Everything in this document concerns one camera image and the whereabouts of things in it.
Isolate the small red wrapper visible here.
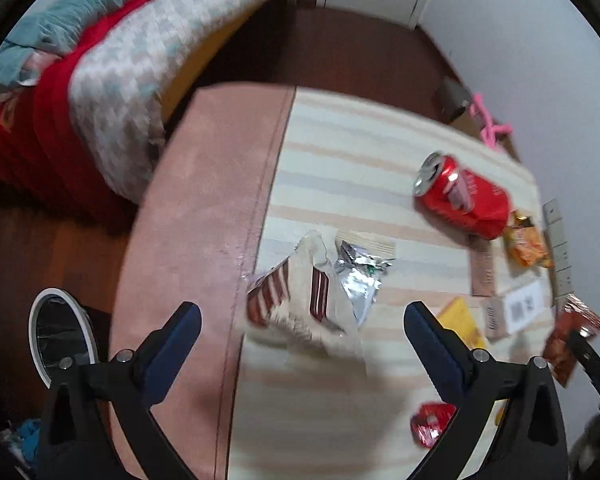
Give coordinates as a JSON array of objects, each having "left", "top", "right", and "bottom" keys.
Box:
[{"left": 410, "top": 401, "right": 458, "bottom": 448}]

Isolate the red snack packet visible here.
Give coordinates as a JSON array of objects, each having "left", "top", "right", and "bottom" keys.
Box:
[{"left": 544, "top": 294, "right": 600, "bottom": 387}]

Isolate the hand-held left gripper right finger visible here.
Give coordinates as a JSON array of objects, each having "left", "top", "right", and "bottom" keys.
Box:
[{"left": 403, "top": 301, "right": 568, "bottom": 480}]

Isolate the red blanket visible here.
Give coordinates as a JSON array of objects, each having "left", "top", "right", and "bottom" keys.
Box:
[{"left": 0, "top": 0, "right": 221, "bottom": 216}]

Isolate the dark fuzzy cloth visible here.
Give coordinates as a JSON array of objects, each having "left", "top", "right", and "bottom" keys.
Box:
[{"left": 569, "top": 410, "right": 600, "bottom": 480}]

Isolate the white wrapper with red stripes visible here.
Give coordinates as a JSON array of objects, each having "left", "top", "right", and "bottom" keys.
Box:
[{"left": 240, "top": 230, "right": 368, "bottom": 376}]

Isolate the table with striped cloth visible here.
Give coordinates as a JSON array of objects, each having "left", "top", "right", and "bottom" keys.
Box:
[{"left": 107, "top": 82, "right": 556, "bottom": 480}]

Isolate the orange snack packet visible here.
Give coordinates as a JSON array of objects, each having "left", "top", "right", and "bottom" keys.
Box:
[{"left": 502, "top": 210, "right": 555, "bottom": 268}]

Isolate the red soda can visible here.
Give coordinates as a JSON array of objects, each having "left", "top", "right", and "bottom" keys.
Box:
[{"left": 412, "top": 151, "right": 511, "bottom": 240}]

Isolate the teal duvet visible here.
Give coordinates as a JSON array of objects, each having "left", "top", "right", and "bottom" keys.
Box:
[{"left": 0, "top": 0, "right": 281, "bottom": 101}]

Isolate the white waste bin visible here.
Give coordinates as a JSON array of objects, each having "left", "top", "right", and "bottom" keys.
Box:
[{"left": 29, "top": 287, "right": 101, "bottom": 391}]

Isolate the brown packet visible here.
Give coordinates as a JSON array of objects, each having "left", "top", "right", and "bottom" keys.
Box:
[{"left": 470, "top": 235, "right": 496, "bottom": 297}]

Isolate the grey power strip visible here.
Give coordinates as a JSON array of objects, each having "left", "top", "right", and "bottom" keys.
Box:
[{"left": 542, "top": 199, "right": 573, "bottom": 301}]

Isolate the pink bed sheet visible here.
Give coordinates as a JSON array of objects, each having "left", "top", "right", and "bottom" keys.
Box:
[{"left": 0, "top": 55, "right": 56, "bottom": 131}]

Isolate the grey checked quilt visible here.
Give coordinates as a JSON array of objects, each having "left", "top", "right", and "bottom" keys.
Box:
[{"left": 70, "top": 0, "right": 298, "bottom": 201}]

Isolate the silver foil wrapper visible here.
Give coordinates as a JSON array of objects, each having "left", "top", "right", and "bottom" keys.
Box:
[{"left": 334, "top": 232, "right": 397, "bottom": 328}]

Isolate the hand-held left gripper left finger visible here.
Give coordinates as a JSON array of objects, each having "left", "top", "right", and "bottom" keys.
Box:
[{"left": 39, "top": 301, "right": 202, "bottom": 480}]

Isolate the yellow packet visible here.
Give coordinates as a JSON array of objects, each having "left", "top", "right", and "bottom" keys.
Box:
[{"left": 437, "top": 296, "right": 506, "bottom": 421}]

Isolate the pink ribbon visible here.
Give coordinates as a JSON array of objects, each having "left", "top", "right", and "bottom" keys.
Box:
[{"left": 472, "top": 92, "right": 513, "bottom": 148}]

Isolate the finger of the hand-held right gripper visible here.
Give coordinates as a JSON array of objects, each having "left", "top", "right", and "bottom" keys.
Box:
[{"left": 567, "top": 330, "right": 600, "bottom": 411}]

